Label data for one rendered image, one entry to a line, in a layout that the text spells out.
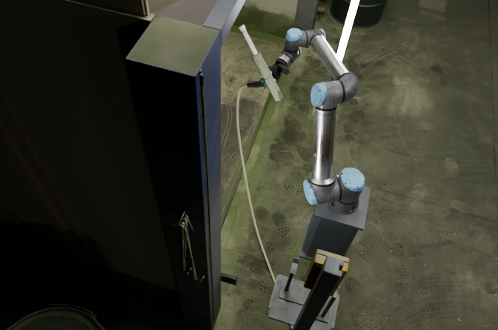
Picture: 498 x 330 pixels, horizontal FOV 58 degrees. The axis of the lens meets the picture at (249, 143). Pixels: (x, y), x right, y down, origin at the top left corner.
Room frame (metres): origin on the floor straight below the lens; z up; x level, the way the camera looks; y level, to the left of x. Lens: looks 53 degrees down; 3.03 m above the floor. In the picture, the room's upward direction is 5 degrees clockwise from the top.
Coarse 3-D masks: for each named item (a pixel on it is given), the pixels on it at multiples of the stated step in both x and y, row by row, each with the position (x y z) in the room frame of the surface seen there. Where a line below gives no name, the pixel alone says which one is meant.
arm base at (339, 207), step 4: (356, 200) 1.36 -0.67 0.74; (332, 204) 1.37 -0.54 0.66; (336, 204) 1.35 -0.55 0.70; (340, 204) 1.34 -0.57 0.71; (344, 204) 1.34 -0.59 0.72; (348, 204) 1.34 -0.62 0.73; (352, 204) 1.35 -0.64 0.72; (356, 204) 1.36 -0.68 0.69; (332, 208) 1.35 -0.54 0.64; (336, 208) 1.34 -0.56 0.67; (340, 208) 1.33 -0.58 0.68; (344, 208) 1.33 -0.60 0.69; (348, 208) 1.33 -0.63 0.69; (352, 208) 1.35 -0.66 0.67; (356, 208) 1.36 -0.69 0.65; (340, 212) 1.32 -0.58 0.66; (344, 212) 1.32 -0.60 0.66; (348, 212) 1.32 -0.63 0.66; (352, 212) 1.33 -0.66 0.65
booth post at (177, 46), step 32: (160, 32) 0.88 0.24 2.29; (192, 32) 0.89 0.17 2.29; (128, 64) 0.77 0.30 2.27; (160, 64) 0.77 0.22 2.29; (192, 64) 0.78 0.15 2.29; (160, 96) 0.76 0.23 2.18; (192, 96) 0.74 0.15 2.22; (160, 128) 0.76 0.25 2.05; (192, 128) 0.74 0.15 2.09; (160, 160) 0.77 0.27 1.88; (192, 160) 0.74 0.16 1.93; (160, 192) 0.77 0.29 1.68; (192, 192) 0.74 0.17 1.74; (192, 224) 0.75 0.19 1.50; (192, 256) 0.75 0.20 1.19; (192, 288) 0.76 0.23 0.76; (192, 320) 0.76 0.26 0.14
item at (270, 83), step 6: (246, 36) 1.94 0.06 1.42; (252, 42) 1.93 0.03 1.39; (252, 48) 1.91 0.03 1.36; (258, 54) 1.90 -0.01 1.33; (258, 60) 1.87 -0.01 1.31; (264, 60) 1.89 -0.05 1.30; (258, 66) 1.87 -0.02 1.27; (264, 66) 1.87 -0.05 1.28; (264, 72) 1.84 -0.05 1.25; (264, 78) 1.84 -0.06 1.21; (270, 78) 1.84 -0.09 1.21; (252, 84) 1.89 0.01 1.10; (258, 84) 1.87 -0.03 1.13; (264, 84) 1.84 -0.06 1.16; (270, 84) 1.82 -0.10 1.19; (276, 84) 1.84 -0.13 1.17; (270, 90) 1.81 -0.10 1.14; (276, 90) 1.81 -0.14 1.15; (276, 96) 1.79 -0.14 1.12; (282, 96) 1.81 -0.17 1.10
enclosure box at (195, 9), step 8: (184, 0) 1.86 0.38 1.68; (192, 0) 1.87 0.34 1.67; (200, 0) 1.89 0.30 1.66; (208, 0) 1.91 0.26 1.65; (216, 0) 1.92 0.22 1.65; (168, 8) 1.77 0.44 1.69; (176, 8) 1.79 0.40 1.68; (184, 8) 1.80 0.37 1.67; (192, 8) 1.81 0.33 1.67; (200, 8) 1.83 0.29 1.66; (208, 8) 1.84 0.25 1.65; (168, 16) 1.72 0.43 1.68; (176, 16) 1.73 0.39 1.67; (184, 16) 1.74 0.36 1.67; (192, 16) 1.76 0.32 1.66; (200, 16) 1.77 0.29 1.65; (200, 24) 1.72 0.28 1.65
